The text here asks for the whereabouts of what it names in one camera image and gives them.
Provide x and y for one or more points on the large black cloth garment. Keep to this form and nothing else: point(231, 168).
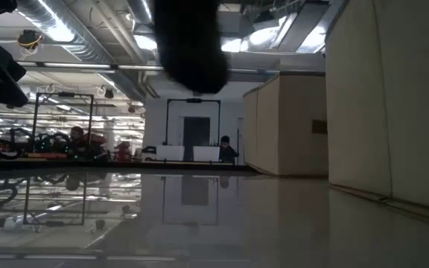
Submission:
point(192, 48)

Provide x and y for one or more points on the horizontal ceiling pipe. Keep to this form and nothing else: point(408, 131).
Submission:
point(88, 66)

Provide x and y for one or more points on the person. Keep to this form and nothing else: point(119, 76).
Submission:
point(227, 150)
point(82, 143)

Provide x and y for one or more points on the white fabric bin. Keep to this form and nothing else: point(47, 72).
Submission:
point(170, 153)
point(206, 153)

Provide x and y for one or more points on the dark door panel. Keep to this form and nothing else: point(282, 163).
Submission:
point(196, 132)

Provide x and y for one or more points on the bright ceiling light panel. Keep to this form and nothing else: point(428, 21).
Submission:
point(233, 45)

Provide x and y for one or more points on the grey ceiling box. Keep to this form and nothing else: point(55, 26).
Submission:
point(231, 21)

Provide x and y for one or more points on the beige fabric bin with label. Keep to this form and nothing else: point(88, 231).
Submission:
point(292, 149)

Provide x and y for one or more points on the brown bin label patch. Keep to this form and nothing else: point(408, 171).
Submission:
point(319, 127)

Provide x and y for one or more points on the silver spiral ceiling duct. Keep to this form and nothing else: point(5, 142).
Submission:
point(88, 41)

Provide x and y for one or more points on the black workstation frame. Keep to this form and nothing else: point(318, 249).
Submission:
point(219, 123)
point(91, 123)

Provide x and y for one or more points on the silver ceiling duct panels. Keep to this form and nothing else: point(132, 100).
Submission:
point(304, 30)

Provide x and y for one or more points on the beige cardboard box wall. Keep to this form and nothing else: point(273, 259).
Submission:
point(386, 111)

